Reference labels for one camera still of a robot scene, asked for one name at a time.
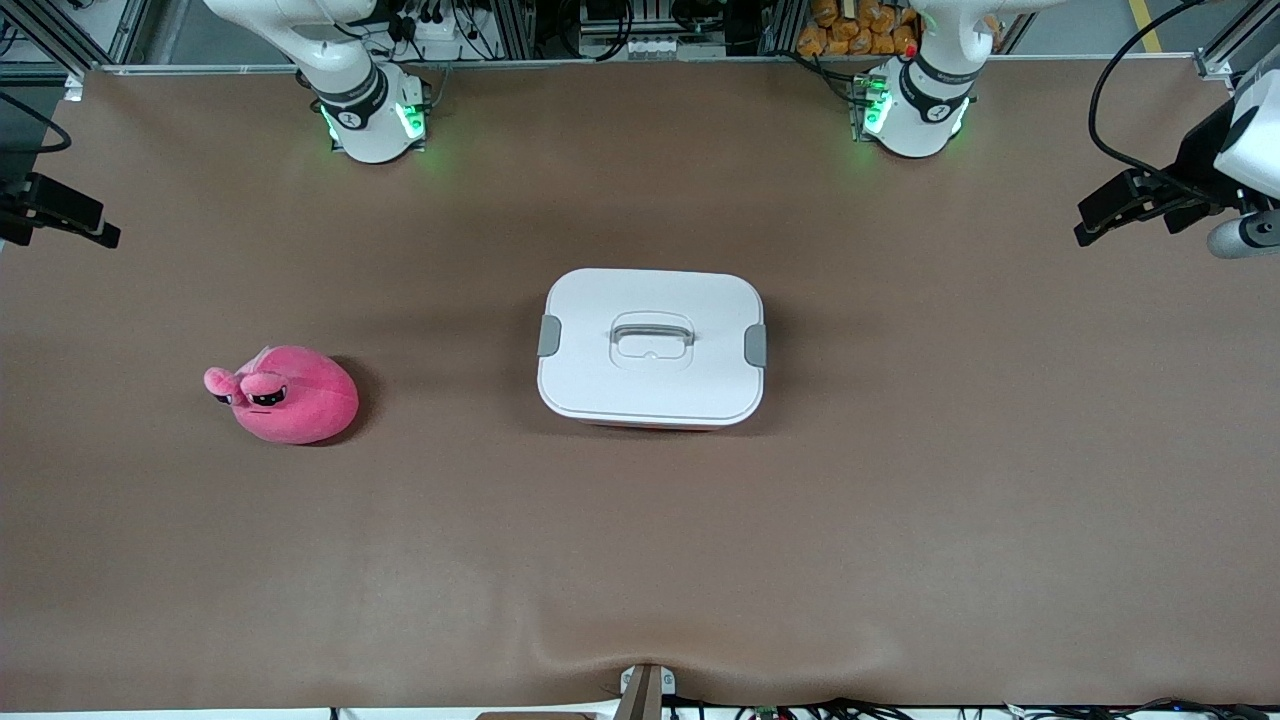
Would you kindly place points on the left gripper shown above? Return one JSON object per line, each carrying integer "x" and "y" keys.
{"x": 1197, "y": 150}

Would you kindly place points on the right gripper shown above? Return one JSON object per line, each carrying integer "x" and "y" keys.
{"x": 12, "y": 200}

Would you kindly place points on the pink plush toy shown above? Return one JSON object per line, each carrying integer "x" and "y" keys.
{"x": 300, "y": 400}

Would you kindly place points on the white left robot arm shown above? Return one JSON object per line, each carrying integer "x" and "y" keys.
{"x": 915, "y": 110}

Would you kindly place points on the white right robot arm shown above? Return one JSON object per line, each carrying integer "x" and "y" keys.
{"x": 365, "y": 110}

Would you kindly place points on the pink plastic storage box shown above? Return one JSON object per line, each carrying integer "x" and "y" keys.
{"x": 650, "y": 426}

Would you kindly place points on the white power strip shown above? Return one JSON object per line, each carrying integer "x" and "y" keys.
{"x": 440, "y": 42}

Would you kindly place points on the grey electronics unit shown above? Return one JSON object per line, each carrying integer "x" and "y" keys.
{"x": 620, "y": 20}

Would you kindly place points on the brown table mat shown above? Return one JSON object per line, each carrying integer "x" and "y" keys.
{"x": 640, "y": 550}

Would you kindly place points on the aluminium table edge rail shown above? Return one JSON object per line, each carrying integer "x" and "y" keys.
{"x": 150, "y": 69}

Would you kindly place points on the aluminium frame corner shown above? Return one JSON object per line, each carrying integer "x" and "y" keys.
{"x": 1225, "y": 45}
{"x": 55, "y": 42}

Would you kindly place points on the aluminium frame post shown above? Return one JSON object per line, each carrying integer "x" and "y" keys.
{"x": 512, "y": 15}
{"x": 780, "y": 25}

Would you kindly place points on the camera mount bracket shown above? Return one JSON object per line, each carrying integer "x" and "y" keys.
{"x": 645, "y": 695}

